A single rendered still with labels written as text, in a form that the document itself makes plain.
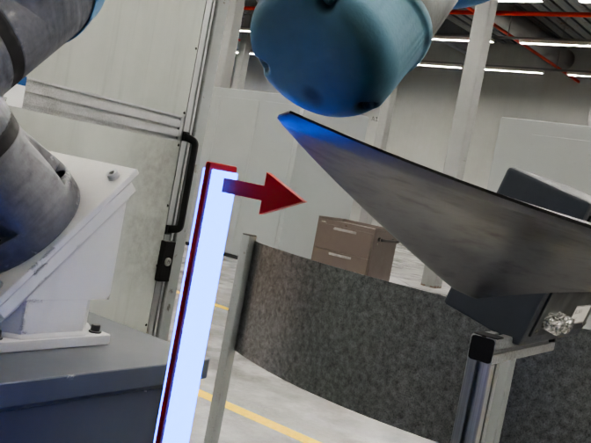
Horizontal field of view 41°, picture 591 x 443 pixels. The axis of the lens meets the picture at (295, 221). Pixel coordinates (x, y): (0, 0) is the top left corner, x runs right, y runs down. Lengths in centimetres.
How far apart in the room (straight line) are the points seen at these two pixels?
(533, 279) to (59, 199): 44
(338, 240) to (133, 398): 656
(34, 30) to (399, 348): 174
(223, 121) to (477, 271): 1048
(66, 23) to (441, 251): 44
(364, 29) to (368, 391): 206
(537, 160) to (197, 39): 471
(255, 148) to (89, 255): 973
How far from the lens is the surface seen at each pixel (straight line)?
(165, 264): 252
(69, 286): 75
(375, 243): 713
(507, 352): 97
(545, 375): 220
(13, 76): 73
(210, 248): 46
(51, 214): 73
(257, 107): 1055
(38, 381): 66
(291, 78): 37
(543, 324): 100
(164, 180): 248
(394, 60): 35
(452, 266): 47
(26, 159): 73
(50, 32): 75
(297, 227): 1030
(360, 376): 237
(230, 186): 46
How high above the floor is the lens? 119
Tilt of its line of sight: 3 degrees down
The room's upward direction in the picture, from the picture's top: 11 degrees clockwise
